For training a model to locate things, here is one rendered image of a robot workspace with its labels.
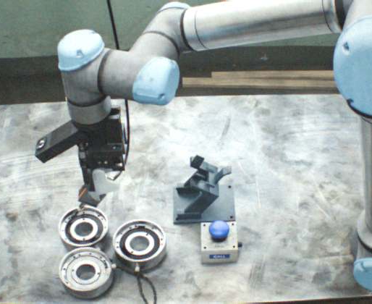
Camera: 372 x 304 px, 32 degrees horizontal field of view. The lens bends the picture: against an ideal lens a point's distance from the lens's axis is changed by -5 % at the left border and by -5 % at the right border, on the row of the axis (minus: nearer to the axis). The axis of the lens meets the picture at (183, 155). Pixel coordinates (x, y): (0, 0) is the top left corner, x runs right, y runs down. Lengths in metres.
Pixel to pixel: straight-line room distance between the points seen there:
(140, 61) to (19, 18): 1.98
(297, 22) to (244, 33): 0.09
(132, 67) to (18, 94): 2.07
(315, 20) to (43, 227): 0.75
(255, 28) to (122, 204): 0.57
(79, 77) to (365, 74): 0.46
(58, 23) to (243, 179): 1.67
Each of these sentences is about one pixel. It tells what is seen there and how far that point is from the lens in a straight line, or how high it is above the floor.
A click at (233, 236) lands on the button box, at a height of 0.85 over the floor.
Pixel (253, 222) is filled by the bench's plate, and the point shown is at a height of 0.80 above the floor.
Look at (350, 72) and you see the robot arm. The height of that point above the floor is 1.38.
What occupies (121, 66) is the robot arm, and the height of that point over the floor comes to 1.26.
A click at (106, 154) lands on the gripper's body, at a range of 1.17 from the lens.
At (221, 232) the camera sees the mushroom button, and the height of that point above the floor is 0.87.
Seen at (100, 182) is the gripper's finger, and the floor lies 0.98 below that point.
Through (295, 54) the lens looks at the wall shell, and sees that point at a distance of 3.04.
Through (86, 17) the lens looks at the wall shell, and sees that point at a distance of 2.91.
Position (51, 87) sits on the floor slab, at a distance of 3.04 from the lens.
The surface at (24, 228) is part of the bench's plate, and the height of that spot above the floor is 0.80.
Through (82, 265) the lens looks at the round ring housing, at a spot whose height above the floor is 0.83.
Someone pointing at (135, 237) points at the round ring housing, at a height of 0.83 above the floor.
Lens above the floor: 1.88
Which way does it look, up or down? 46 degrees down
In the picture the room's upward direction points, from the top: 3 degrees counter-clockwise
